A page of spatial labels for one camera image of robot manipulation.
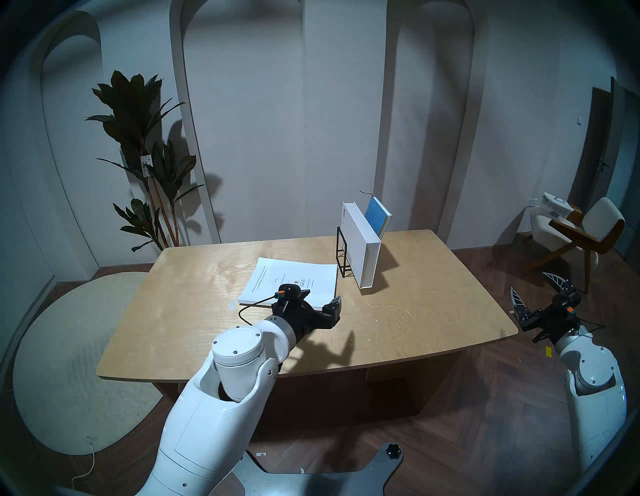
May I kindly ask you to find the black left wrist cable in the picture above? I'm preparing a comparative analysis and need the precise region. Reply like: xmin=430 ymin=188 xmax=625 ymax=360
xmin=238 ymin=295 xmax=279 ymax=327

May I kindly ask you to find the black wire book stand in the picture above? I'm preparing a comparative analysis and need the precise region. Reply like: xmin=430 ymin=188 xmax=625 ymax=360
xmin=336 ymin=226 xmax=357 ymax=278

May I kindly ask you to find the thin white paperback book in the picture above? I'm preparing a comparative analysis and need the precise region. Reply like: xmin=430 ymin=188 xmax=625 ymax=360
xmin=238 ymin=257 xmax=339 ymax=308

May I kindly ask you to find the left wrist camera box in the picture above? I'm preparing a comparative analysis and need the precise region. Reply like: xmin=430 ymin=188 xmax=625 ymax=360
xmin=275 ymin=283 xmax=311 ymax=304

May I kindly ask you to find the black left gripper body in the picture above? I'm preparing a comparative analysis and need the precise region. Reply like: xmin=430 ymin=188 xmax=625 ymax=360
xmin=272 ymin=299 xmax=334 ymax=346

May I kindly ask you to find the grey metal robot base plate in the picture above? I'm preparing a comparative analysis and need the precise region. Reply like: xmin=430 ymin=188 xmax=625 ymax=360
xmin=230 ymin=442 xmax=404 ymax=496

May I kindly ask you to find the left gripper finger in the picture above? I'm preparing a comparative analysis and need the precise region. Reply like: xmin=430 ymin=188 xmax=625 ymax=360
xmin=322 ymin=296 xmax=343 ymax=329

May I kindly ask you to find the white floor cable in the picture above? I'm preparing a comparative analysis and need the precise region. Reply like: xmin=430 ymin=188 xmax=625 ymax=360
xmin=71 ymin=442 xmax=96 ymax=493

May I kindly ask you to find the dark brown door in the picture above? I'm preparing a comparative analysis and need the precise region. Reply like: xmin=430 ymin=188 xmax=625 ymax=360
xmin=567 ymin=76 xmax=640 ymax=271

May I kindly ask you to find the round beige rug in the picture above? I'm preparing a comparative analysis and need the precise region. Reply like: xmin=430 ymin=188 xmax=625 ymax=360
xmin=12 ymin=271 xmax=166 ymax=456

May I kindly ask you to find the tall green potted plant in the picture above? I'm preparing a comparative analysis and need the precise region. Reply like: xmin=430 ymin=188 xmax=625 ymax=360
xmin=85 ymin=70 xmax=206 ymax=252

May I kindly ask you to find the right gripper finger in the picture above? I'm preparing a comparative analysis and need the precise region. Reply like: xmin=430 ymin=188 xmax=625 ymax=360
xmin=510 ymin=286 xmax=531 ymax=326
xmin=542 ymin=272 xmax=576 ymax=297

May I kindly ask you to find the blue notebook with ribbon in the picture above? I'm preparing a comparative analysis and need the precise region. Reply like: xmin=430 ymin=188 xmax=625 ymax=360
xmin=361 ymin=190 xmax=393 ymax=242

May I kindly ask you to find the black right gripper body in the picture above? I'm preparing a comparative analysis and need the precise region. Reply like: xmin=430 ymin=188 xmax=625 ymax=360
xmin=520 ymin=292 xmax=584 ymax=344

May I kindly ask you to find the thick white hardcover book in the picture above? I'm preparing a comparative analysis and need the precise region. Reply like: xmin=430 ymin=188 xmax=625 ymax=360
xmin=342 ymin=201 xmax=382 ymax=289

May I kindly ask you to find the wooden armchair with white cushions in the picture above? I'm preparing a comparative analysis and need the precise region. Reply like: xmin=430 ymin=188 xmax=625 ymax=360
xmin=522 ymin=196 xmax=626 ymax=294

